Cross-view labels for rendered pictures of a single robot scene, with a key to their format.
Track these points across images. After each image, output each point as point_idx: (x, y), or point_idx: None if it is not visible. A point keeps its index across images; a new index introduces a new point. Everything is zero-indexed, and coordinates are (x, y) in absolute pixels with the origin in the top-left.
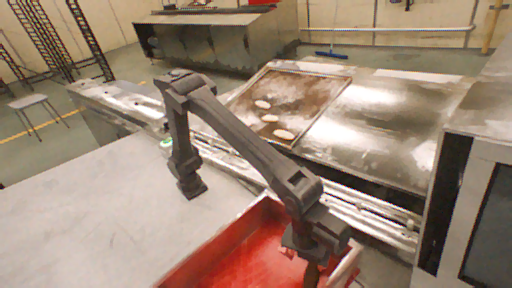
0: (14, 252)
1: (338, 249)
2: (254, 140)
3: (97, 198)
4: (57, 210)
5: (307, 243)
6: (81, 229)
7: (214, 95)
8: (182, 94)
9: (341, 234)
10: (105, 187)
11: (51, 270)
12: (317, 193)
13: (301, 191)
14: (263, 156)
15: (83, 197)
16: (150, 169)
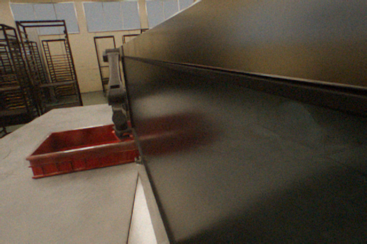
0: (52, 122)
1: (113, 119)
2: (113, 71)
3: (90, 116)
4: (75, 116)
5: (116, 125)
6: (75, 122)
7: (117, 55)
8: (106, 53)
9: (114, 110)
10: (97, 114)
11: (54, 129)
12: (118, 94)
13: (111, 90)
14: (111, 77)
15: (87, 115)
16: None
